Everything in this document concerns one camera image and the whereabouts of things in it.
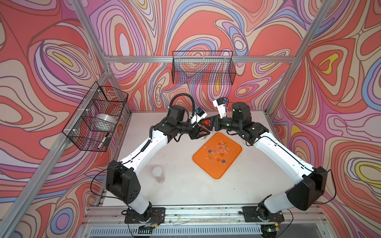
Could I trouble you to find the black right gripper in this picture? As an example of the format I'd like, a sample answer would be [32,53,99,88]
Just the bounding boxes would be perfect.
[200,113,241,132]

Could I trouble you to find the candies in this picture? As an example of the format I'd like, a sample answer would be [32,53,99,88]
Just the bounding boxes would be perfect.
[203,141,229,165]

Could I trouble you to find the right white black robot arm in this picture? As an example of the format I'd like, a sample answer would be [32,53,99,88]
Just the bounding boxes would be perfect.
[199,102,328,221]

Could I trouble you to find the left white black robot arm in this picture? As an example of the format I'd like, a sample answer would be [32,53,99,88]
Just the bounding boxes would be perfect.
[105,105,210,221]

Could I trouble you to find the white lid jar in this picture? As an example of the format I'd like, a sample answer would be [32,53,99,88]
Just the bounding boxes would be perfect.
[152,166,165,183]

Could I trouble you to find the orange plastic tray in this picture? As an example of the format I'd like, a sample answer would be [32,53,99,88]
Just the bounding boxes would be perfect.
[192,132,243,179]

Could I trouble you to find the white roll in basket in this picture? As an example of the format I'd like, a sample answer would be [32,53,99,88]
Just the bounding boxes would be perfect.
[92,114,117,132]

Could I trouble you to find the black marker in basket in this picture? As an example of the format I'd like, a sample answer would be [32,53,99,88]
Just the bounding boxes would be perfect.
[98,132,110,149]

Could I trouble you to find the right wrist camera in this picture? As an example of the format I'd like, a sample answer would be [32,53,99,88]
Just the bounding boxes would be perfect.
[213,97,229,119]

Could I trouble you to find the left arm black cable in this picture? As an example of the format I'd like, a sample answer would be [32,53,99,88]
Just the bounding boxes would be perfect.
[169,93,196,113]

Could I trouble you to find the back black wire basket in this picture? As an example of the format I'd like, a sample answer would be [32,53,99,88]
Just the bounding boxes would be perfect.
[172,50,237,85]

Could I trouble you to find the black wire basket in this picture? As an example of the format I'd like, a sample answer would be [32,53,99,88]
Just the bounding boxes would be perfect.
[172,50,237,85]
[62,82,129,152]

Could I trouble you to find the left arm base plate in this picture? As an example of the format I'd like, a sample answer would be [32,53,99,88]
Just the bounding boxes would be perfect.
[121,207,166,225]

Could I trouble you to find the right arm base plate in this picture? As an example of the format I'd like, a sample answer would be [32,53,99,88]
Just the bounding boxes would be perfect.
[239,206,284,223]

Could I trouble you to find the left black wire basket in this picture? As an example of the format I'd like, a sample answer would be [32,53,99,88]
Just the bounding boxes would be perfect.
[62,82,129,152]

